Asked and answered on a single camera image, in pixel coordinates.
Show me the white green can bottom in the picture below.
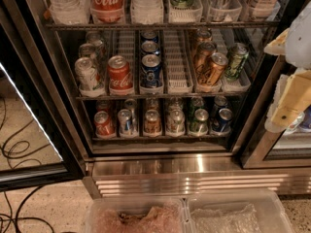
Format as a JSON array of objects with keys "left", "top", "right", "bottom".
[{"left": 167, "top": 110, "right": 185, "bottom": 134}]

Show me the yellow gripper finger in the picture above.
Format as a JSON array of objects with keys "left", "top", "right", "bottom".
[
  {"left": 263, "top": 28, "right": 289, "bottom": 55},
  {"left": 271, "top": 69, "right": 311, "bottom": 128}
]

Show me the clear bin with brown wrap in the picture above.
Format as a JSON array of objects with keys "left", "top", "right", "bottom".
[{"left": 84, "top": 196, "right": 187, "bottom": 233}]

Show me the gold can front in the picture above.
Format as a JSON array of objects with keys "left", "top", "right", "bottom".
[{"left": 198, "top": 52, "right": 228, "bottom": 86}]

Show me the clear bin with bubble wrap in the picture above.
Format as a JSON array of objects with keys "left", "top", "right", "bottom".
[{"left": 186, "top": 189, "right": 294, "bottom": 233}]

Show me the white green can front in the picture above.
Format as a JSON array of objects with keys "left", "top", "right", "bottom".
[{"left": 75, "top": 57, "right": 103, "bottom": 91}]

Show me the black floor cable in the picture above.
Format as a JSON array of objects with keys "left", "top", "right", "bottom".
[{"left": 0, "top": 185, "right": 56, "bottom": 233}]

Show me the orange can bottom shelf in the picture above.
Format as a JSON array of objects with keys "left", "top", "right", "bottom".
[{"left": 144, "top": 110, "right": 161, "bottom": 134}]

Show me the blue can bottom shelf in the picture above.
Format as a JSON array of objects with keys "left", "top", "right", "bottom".
[{"left": 212, "top": 108, "right": 233, "bottom": 133}]

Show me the empty white shelf tray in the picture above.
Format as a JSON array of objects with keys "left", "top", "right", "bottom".
[{"left": 162, "top": 30, "right": 193, "bottom": 94}]

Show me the gold can middle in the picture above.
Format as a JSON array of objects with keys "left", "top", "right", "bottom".
[{"left": 193, "top": 41, "right": 217, "bottom": 74}]

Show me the silver can middle left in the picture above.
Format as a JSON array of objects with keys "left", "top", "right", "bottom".
[{"left": 79, "top": 43, "right": 98, "bottom": 62}]

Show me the green patterned can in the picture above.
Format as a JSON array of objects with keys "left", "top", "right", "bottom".
[{"left": 225, "top": 43, "right": 249, "bottom": 81}]

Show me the open glass fridge door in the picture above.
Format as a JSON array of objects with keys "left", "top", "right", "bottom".
[{"left": 0, "top": 0, "right": 86, "bottom": 191}]

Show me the red Coca-Cola can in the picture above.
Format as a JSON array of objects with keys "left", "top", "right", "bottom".
[{"left": 107, "top": 55, "right": 133, "bottom": 90}]

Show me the clear water bottle left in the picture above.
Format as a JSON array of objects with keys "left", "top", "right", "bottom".
[{"left": 49, "top": 0, "right": 90, "bottom": 25}]

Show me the blue Pepsi can front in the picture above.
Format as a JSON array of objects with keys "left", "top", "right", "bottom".
[{"left": 141, "top": 54, "right": 161, "bottom": 88}]

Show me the red can bottom shelf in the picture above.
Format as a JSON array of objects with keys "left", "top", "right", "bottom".
[{"left": 94, "top": 111, "right": 115, "bottom": 137}]

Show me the gold can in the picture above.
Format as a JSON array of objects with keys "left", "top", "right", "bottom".
[
  {"left": 193, "top": 41, "right": 217, "bottom": 74},
  {"left": 198, "top": 52, "right": 228, "bottom": 86}
]

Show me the white green can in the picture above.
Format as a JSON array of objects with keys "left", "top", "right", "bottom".
[
  {"left": 167, "top": 110, "right": 185, "bottom": 134},
  {"left": 75, "top": 57, "right": 103, "bottom": 91}
]

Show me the blue white can bottom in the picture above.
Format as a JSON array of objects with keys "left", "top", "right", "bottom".
[{"left": 118, "top": 109, "right": 132, "bottom": 135}]

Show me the green can bottom shelf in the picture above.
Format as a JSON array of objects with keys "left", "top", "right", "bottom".
[{"left": 190, "top": 109, "right": 209, "bottom": 134}]

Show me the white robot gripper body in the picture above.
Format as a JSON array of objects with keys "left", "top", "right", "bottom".
[{"left": 285, "top": 2, "right": 311, "bottom": 70}]

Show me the blue can middle row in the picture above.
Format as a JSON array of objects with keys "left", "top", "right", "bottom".
[{"left": 141, "top": 41, "right": 160, "bottom": 56}]

